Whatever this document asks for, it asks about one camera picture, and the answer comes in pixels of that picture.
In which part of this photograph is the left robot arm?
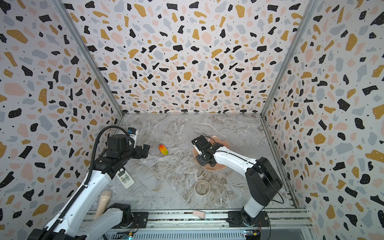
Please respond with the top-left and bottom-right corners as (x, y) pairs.
(28, 134), (150, 240)

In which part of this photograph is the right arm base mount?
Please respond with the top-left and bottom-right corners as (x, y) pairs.
(226, 210), (270, 228)

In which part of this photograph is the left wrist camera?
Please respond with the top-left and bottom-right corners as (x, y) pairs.
(128, 127), (138, 146)

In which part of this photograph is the pink scalloped fruit bowl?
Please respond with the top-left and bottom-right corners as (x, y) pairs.
(192, 135), (230, 172)

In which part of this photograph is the clear round lid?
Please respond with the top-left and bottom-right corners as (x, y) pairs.
(194, 179), (211, 196)

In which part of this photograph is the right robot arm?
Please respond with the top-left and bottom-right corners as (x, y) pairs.
(192, 135), (283, 221)

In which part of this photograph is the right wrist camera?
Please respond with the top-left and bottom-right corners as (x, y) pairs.
(194, 143), (204, 155)

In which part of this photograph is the pink eraser block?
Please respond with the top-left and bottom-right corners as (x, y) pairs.
(192, 210), (206, 220)

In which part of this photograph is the red yellow fake mango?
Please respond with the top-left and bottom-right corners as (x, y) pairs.
(159, 145), (169, 156)

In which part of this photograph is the aluminium front rail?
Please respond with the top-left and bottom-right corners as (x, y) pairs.
(56, 208), (316, 240)

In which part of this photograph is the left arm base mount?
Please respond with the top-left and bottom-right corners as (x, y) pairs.
(112, 212), (149, 231)

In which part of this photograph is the beige wooden handle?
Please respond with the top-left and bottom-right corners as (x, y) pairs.
(94, 190), (112, 220)

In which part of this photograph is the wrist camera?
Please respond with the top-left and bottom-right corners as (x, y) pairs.
(194, 143), (204, 155)
(128, 127), (138, 146)

